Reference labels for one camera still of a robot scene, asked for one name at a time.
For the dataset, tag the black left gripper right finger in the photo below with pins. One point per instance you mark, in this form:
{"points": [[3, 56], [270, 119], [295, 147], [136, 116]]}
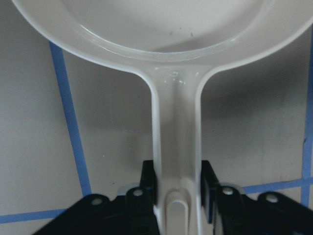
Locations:
{"points": [[234, 213]]}

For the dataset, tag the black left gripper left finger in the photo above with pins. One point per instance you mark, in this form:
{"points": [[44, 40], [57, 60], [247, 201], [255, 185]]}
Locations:
{"points": [[130, 213]]}

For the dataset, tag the white plastic dustpan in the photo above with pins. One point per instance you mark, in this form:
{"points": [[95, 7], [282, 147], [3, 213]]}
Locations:
{"points": [[175, 46]]}

